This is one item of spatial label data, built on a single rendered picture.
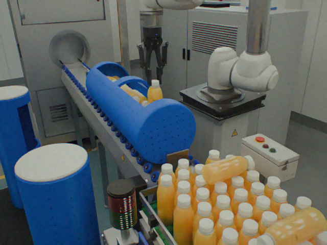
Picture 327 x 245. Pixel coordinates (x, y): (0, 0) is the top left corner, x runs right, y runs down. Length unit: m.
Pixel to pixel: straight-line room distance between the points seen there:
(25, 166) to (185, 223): 0.67
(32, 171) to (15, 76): 5.04
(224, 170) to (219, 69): 0.82
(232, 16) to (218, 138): 1.47
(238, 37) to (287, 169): 1.89
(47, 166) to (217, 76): 1.00
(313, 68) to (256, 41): 2.45
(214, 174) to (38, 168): 0.67
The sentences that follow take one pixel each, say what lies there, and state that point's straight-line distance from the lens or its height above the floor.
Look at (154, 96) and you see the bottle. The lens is 1.25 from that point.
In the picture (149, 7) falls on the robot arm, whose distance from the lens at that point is 1.17.
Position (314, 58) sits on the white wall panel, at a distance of 3.95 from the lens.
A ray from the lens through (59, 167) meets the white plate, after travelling 1.22.
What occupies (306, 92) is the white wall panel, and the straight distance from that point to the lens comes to 4.06.
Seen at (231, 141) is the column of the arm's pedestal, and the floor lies 0.82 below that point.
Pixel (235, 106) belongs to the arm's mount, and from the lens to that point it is 1.67.
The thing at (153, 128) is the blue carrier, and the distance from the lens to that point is 1.21.
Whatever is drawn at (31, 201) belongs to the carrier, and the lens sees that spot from 1.26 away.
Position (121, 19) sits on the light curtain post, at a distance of 2.53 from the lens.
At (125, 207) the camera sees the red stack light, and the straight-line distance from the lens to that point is 0.68.
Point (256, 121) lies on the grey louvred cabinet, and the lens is 2.90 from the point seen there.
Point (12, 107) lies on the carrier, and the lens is 2.15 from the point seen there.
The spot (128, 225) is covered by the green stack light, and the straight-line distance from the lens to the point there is 0.72.
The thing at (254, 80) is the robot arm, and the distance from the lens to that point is 1.58.
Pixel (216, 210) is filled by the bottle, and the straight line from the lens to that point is 0.95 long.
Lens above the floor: 1.67
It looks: 25 degrees down
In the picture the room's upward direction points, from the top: 1 degrees counter-clockwise
